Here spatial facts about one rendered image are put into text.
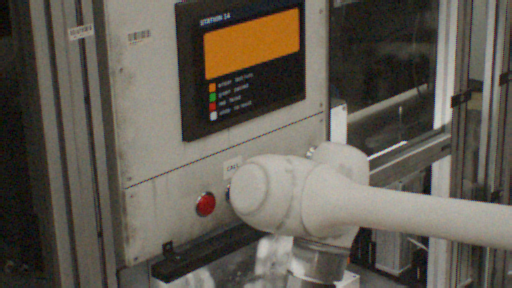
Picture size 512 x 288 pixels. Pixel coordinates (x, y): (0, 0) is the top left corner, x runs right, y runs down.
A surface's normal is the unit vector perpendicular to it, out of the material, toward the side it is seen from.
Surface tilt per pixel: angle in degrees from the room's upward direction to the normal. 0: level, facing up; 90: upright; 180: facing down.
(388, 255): 90
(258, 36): 90
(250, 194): 65
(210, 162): 90
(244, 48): 90
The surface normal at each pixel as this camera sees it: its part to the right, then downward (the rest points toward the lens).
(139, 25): 0.71, 0.24
